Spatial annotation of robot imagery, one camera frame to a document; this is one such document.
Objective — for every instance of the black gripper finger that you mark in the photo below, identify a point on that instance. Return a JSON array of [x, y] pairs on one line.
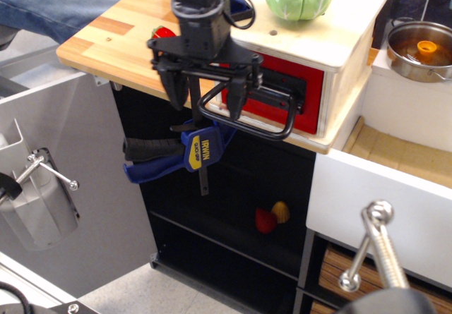
[[176, 84], [237, 95]]

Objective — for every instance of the white toy sink unit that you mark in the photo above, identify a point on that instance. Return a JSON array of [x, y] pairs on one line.
[[395, 145]]

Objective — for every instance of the stainless steel pot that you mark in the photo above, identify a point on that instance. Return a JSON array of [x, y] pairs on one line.
[[403, 57]]

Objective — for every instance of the light wooden box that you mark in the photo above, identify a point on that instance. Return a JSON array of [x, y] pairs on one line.
[[337, 43]]

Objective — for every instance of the red drawer with black handle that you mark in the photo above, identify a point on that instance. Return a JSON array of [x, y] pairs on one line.
[[290, 95]]

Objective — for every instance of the grey cabinet door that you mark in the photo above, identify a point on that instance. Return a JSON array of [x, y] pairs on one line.
[[79, 222]]

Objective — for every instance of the person leg in jeans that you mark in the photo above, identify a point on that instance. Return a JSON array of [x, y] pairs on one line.
[[57, 19]]

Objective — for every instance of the yellow toy lemon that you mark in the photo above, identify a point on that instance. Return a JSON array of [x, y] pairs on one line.
[[281, 212]]

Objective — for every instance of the orange toy in pot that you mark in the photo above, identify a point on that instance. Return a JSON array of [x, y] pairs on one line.
[[426, 48]]

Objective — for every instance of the red toy strawberry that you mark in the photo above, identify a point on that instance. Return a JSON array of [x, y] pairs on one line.
[[265, 221]]

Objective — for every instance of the blue Irwin bar clamp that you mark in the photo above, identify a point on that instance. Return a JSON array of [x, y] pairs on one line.
[[202, 143]]

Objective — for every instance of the black shelf cabinet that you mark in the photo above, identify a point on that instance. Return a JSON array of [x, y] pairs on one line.
[[212, 239]]

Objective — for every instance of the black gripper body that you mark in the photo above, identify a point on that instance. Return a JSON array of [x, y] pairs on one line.
[[229, 61]]

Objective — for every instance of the silver clamp screw right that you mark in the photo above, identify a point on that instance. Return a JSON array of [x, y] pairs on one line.
[[376, 217]]

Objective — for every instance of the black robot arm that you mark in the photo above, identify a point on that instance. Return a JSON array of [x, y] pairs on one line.
[[205, 49]]

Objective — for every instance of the red toy pepper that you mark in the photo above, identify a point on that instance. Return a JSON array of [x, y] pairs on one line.
[[162, 32]]

